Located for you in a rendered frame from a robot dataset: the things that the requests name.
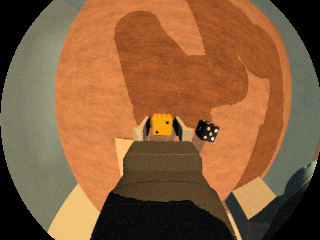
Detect tan square mat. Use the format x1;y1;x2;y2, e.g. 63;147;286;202
115;138;134;177

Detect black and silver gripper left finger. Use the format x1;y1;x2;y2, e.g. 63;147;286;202
133;116;150;141

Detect black die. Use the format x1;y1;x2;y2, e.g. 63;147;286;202
195;120;220;142

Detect yellow die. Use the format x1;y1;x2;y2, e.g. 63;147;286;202
152;114;172;136

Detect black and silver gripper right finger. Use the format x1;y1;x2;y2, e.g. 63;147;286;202
174;117;193;142

